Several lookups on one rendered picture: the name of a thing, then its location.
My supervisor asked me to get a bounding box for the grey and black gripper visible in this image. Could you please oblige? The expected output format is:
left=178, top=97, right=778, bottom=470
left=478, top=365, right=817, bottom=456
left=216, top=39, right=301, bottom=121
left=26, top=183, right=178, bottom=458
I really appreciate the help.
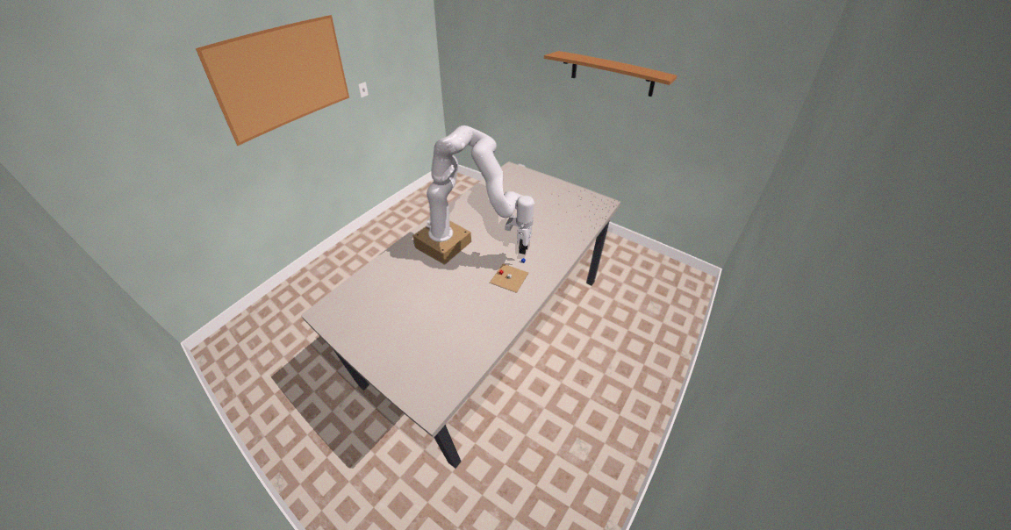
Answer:
left=517, top=226, right=532, bottom=254

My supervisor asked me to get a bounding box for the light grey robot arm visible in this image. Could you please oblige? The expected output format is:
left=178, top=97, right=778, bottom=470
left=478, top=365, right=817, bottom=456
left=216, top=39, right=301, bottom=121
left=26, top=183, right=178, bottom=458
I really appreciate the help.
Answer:
left=427, top=125, right=534, bottom=241

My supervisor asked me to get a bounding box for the tan square mat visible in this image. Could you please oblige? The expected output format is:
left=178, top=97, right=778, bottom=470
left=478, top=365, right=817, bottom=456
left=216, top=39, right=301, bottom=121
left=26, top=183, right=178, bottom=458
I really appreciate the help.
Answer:
left=490, top=264, right=528, bottom=293

